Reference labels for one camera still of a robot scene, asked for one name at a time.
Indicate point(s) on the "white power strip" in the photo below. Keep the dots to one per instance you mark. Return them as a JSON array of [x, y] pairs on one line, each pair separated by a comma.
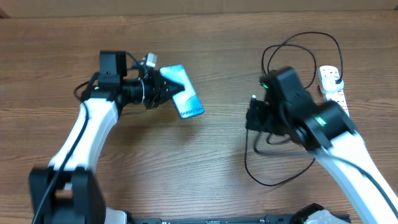
[[339, 96]]

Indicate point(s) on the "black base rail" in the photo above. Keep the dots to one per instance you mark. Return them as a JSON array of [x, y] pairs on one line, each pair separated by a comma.
[[298, 217]]

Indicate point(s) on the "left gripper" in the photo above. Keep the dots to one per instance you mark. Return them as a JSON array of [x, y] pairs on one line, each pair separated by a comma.
[[160, 91]]

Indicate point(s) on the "white charger plug adapter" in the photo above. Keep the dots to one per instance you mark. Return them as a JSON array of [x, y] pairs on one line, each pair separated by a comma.
[[330, 85]]

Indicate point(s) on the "blue Galaxy smartphone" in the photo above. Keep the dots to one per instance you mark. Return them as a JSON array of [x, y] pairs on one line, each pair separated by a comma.
[[186, 102]]

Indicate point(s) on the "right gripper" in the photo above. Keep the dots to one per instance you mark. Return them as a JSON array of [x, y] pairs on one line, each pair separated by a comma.
[[257, 114]]

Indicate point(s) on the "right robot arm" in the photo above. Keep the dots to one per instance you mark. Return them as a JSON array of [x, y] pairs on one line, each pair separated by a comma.
[[330, 136]]

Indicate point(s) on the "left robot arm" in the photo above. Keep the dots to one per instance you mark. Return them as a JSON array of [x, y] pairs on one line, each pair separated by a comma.
[[67, 191]]

